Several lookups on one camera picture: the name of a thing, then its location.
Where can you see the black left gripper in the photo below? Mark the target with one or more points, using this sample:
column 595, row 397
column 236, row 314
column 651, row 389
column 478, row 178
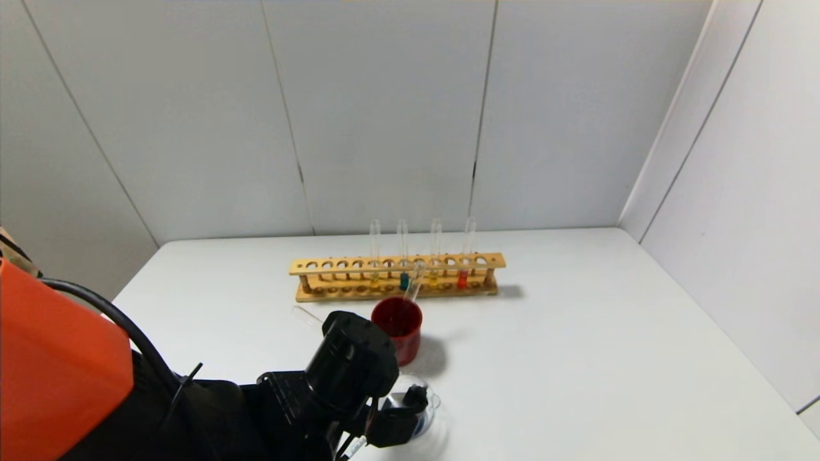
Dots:
column 379, row 402

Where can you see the glass test tube blue pigment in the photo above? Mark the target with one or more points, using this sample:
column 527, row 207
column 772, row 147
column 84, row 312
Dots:
column 404, row 282
column 413, row 288

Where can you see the glass test tube red pigment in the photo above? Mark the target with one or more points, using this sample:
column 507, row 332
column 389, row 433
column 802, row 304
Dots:
column 307, row 315
column 462, row 280

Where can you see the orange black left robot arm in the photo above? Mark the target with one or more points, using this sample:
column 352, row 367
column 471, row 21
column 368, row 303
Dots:
column 64, row 371

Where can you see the wooden test tube rack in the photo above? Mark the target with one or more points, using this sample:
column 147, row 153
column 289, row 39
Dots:
column 448, row 292

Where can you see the glass test tube yellow pigment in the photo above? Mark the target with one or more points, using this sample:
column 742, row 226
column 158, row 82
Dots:
column 375, row 280
column 434, row 280

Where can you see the clear glass beaker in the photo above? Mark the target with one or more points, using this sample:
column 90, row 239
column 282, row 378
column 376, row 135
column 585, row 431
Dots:
column 433, row 403

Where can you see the red plastic cup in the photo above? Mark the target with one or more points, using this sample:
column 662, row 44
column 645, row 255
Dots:
column 408, row 323

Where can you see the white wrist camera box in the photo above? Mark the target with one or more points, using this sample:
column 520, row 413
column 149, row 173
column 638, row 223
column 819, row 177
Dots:
column 394, row 426

